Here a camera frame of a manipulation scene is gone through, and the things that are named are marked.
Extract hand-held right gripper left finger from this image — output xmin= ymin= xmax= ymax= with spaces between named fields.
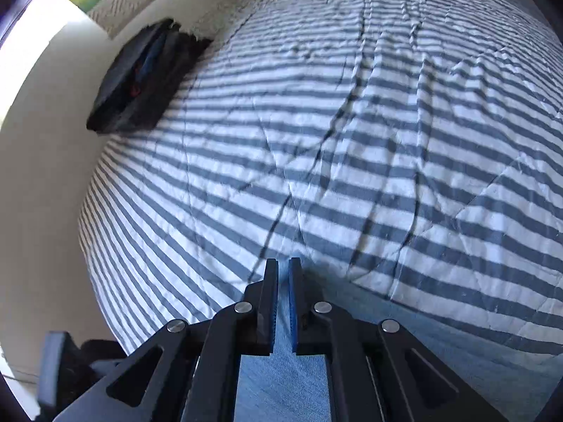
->
xmin=55 ymin=257 xmax=280 ymax=422

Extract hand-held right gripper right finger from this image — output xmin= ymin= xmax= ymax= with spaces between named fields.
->
xmin=288 ymin=256 xmax=513 ymax=422

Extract stack of black folded clothes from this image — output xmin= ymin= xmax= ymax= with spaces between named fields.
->
xmin=86 ymin=18 xmax=214 ymax=135

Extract blue white striped quilt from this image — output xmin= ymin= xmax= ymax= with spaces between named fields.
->
xmin=78 ymin=0 xmax=563 ymax=357

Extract light blue denim jeans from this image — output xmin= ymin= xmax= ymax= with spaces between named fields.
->
xmin=233 ymin=257 xmax=563 ymax=422

